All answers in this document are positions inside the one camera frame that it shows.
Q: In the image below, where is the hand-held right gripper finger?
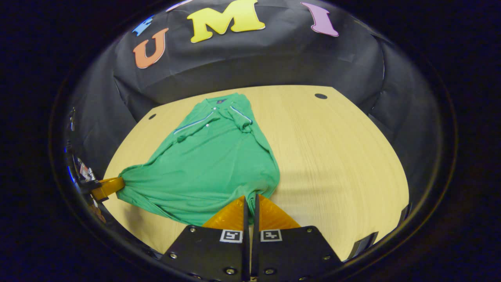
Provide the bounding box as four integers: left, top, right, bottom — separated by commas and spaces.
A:
160, 196, 250, 282
250, 194, 343, 282

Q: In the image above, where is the black table edge fitting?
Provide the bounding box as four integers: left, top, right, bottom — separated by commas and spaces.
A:
398, 203, 412, 228
348, 231, 379, 260

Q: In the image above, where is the green T-shirt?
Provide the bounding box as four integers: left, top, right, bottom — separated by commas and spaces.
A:
116, 93, 281, 227

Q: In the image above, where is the white red striped object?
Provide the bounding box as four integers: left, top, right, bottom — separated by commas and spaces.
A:
76, 159, 94, 181

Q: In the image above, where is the black backdrop cloth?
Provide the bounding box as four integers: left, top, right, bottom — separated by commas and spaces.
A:
63, 0, 443, 204

